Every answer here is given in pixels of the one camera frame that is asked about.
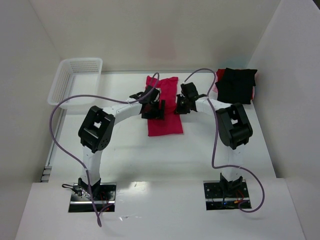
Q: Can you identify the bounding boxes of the crimson red t shirt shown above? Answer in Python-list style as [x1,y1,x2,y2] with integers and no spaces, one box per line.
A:
[147,76,184,137]

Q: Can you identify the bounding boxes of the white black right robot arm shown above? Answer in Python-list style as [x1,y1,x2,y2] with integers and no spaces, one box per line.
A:
[175,82,253,197]

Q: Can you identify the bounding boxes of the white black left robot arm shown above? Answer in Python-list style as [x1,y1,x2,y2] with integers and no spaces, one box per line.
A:
[78,85,166,196]

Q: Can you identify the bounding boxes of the black folded t shirt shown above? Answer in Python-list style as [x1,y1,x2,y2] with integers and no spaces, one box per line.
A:
[215,68,258,105]

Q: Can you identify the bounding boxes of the white plastic perforated basket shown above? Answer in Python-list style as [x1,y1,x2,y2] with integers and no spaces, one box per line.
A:
[47,57,103,106]

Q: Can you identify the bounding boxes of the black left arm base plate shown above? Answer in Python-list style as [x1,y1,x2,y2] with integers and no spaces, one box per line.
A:
[63,183,117,213]

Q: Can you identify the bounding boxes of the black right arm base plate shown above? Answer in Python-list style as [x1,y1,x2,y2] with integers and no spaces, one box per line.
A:
[203,180,252,211]

